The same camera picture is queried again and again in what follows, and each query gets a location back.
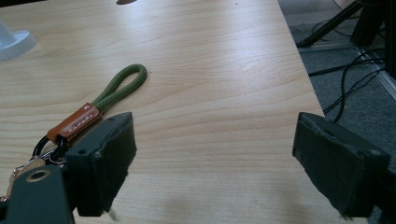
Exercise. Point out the black equipment stand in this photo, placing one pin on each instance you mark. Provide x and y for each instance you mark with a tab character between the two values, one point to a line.
373	21

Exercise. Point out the black tripod leg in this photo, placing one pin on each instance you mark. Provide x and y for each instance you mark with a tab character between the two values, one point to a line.
330	26

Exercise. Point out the clear plastic object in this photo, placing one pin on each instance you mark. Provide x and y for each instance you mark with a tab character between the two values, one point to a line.
15	43

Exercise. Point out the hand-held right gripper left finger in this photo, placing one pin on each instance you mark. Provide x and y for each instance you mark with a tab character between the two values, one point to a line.
102	161

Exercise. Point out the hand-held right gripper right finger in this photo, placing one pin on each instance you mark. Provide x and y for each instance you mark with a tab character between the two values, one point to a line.
336	165

